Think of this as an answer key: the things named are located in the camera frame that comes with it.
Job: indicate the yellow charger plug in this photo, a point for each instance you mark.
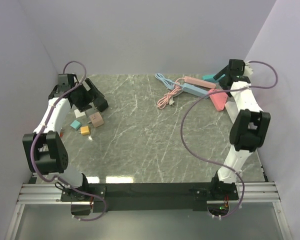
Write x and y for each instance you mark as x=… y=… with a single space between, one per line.
x=85 y=130

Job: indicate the teal power strip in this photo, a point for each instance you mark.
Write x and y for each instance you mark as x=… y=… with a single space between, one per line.
x=210 y=78

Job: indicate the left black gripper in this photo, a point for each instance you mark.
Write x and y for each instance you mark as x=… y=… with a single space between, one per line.
x=84 y=105

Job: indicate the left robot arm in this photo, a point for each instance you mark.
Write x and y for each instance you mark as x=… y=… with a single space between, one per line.
x=44 y=149

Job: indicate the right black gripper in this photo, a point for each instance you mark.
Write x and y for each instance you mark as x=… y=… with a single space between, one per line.
x=221 y=81

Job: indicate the black cube plug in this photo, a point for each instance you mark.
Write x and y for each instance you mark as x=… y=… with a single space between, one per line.
x=100 y=104

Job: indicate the white charger plug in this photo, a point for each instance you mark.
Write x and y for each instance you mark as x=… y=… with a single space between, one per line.
x=79 y=114

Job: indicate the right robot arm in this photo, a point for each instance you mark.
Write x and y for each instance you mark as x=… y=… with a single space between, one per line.
x=251 y=124

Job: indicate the light blue power strip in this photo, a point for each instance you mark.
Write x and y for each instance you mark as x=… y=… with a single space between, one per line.
x=184 y=87

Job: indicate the peach cartoon charger plug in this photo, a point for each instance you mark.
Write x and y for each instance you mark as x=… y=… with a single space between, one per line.
x=96 y=119

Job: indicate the white triangular power strip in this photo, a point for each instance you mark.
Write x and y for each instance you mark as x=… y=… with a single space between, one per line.
x=232 y=110

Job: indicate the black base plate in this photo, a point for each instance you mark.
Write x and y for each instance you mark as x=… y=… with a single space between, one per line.
x=150 y=196

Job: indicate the teal charger plug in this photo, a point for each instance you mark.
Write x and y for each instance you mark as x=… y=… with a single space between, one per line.
x=76 y=125

